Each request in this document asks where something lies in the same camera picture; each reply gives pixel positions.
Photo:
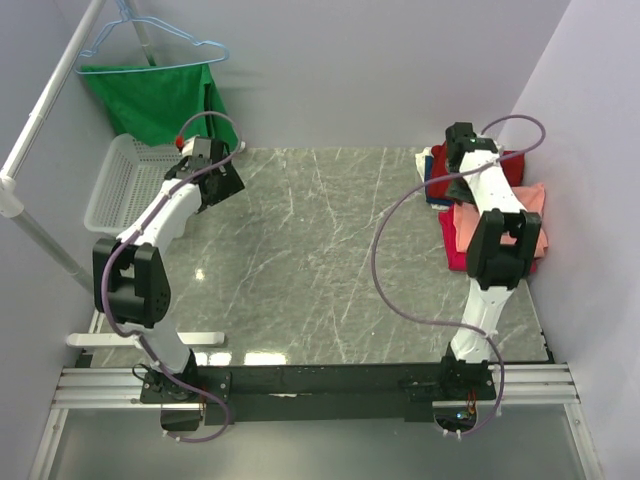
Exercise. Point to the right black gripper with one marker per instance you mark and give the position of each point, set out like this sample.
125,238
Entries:
457,194

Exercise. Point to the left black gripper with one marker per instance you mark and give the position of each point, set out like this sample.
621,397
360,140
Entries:
231,185

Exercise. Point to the salmon pink t shirt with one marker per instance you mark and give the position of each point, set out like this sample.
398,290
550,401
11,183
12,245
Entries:
530,210

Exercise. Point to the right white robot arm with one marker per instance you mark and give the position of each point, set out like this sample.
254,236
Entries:
500,253

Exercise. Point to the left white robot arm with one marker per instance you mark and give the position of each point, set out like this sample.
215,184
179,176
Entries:
131,287

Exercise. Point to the blue folded shirt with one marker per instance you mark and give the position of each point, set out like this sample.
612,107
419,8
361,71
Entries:
433,201

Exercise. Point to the dark red folded shirt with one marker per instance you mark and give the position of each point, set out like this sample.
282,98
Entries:
513,169

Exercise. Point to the green hanging t shirt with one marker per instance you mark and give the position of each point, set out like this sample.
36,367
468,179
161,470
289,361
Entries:
154,106

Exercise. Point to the white plastic laundry basket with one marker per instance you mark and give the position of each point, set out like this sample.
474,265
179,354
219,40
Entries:
130,178

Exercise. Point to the magenta folded shirt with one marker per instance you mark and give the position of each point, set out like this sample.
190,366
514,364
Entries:
456,260

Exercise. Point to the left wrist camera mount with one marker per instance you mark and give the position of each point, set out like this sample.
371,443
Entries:
185,146

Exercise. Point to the light blue wire hanger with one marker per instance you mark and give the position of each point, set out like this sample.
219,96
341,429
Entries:
128,14

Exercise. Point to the white clothes rack frame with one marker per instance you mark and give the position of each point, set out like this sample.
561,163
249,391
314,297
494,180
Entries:
40,302

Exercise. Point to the aluminium rail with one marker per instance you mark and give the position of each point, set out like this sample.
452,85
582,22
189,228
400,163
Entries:
515,384

